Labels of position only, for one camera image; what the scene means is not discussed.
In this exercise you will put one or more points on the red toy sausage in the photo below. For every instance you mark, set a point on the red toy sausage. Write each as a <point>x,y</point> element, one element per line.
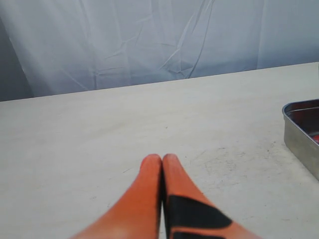
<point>316,138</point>

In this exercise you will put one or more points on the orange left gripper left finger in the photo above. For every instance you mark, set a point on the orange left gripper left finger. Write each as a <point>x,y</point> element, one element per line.
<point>136,215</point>

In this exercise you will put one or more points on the steel two-compartment lunch box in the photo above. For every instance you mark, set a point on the steel two-compartment lunch box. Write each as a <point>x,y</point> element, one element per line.
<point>301,123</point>

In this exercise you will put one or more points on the pale blue backdrop cloth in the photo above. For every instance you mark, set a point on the pale blue backdrop cloth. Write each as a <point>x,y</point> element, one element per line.
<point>50,47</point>

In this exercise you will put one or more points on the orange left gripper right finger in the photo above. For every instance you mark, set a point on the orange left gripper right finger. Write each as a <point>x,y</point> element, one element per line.
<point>188,213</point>

